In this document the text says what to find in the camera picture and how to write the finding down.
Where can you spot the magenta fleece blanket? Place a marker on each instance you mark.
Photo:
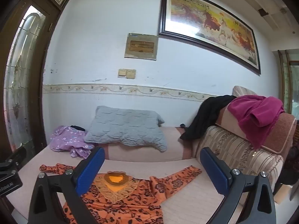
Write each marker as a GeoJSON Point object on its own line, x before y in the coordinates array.
{"type": "Point", "coordinates": [254, 114]}

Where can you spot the orange floral shirt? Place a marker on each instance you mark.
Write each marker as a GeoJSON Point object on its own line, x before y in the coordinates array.
{"type": "Point", "coordinates": [130, 205]}

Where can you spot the purple floral garment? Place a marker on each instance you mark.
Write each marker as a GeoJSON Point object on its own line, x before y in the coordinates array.
{"type": "Point", "coordinates": [65, 140]}

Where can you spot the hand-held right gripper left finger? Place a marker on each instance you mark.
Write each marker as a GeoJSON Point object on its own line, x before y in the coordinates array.
{"type": "Point", "coordinates": [91, 170]}

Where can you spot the striped sofa cushion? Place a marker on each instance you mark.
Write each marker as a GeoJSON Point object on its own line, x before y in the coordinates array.
{"type": "Point", "coordinates": [280, 135]}

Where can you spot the grey quilted pillow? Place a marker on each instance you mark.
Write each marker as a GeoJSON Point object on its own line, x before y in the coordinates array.
{"type": "Point", "coordinates": [126, 128]}

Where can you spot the dark cloth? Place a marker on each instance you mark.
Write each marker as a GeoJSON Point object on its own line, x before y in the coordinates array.
{"type": "Point", "coordinates": [78, 127]}

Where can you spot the framed horse painting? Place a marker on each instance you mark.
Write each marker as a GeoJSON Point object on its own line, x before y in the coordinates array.
{"type": "Point", "coordinates": [210, 25]}

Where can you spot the gold wall plaque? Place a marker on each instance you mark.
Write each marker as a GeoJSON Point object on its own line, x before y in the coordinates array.
{"type": "Point", "coordinates": [141, 46]}

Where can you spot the beige wall switch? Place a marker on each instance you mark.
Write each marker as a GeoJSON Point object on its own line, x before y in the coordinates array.
{"type": "Point", "coordinates": [122, 73]}
{"type": "Point", "coordinates": [131, 74]}

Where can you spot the black garment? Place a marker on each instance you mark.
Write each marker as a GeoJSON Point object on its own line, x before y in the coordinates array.
{"type": "Point", "coordinates": [205, 114]}

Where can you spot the wooden framed window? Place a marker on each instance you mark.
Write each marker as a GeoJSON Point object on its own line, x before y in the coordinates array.
{"type": "Point", "coordinates": [290, 84]}

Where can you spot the small black object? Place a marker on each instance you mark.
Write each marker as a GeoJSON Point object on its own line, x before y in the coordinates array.
{"type": "Point", "coordinates": [183, 126]}

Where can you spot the wooden door with glass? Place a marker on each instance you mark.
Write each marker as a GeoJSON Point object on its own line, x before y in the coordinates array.
{"type": "Point", "coordinates": [25, 74]}

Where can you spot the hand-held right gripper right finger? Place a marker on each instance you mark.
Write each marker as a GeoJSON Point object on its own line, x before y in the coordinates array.
{"type": "Point", "coordinates": [213, 170]}

